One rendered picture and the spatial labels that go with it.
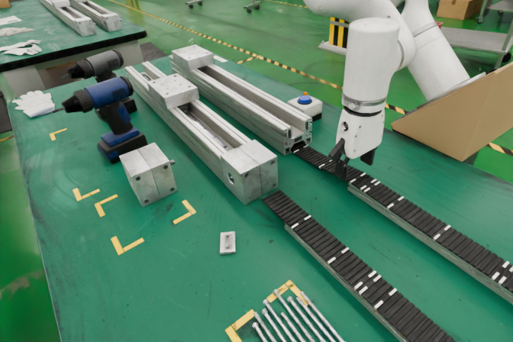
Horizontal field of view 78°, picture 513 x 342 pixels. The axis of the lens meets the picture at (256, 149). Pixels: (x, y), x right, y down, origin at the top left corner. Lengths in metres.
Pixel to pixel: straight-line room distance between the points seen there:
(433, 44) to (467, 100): 0.22
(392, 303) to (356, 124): 0.31
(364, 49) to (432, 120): 0.41
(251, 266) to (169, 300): 0.16
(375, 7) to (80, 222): 0.77
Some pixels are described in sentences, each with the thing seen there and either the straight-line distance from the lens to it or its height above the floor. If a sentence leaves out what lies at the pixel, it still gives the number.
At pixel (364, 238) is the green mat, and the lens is 0.70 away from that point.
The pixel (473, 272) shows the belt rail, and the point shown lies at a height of 0.79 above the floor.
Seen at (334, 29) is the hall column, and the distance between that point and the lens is 4.11.
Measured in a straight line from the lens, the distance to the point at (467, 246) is 0.71.
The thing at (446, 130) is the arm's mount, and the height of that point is 0.84.
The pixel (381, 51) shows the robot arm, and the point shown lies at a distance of 0.60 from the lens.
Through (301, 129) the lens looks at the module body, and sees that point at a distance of 0.90.
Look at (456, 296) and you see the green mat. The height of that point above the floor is 0.78.
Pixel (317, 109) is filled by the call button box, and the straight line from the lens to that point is 1.02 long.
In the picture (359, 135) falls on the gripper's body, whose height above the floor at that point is 0.95.
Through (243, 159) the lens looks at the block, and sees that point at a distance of 0.72.
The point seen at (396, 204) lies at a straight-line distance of 0.73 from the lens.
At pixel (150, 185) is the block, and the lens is 0.78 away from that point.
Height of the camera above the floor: 1.31
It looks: 35 degrees down
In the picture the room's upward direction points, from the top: 5 degrees counter-clockwise
